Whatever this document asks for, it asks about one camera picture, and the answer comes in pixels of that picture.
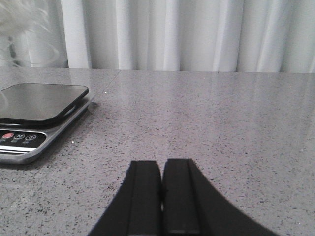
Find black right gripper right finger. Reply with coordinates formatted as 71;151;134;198
162;159;275;236

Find white pleated curtain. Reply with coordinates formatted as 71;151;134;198
48;0;315;73

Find white vermicelli bundle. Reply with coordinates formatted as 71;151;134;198
0;0;60;67

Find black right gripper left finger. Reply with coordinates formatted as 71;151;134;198
89;161;162;236

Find grey digital kitchen scale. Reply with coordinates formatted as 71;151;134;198
0;83;94;165

